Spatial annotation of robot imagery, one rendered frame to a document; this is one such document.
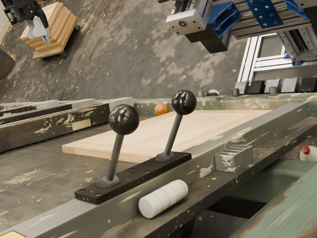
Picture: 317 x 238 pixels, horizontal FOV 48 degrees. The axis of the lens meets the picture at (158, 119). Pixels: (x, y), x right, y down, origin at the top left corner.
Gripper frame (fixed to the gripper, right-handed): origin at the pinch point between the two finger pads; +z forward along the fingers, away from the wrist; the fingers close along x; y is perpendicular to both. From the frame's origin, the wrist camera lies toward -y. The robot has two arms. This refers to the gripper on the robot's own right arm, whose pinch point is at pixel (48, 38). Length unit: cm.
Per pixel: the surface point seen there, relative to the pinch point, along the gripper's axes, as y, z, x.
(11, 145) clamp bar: 32.3, 20.0, 4.2
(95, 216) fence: 54, 11, 71
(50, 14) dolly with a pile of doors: -178, 10, -241
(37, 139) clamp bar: 24.6, 23.4, 4.3
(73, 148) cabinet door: 30.0, 21.6, 31.1
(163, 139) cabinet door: 18, 27, 50
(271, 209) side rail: 48, 12, 91
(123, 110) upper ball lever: 46, 1, 75
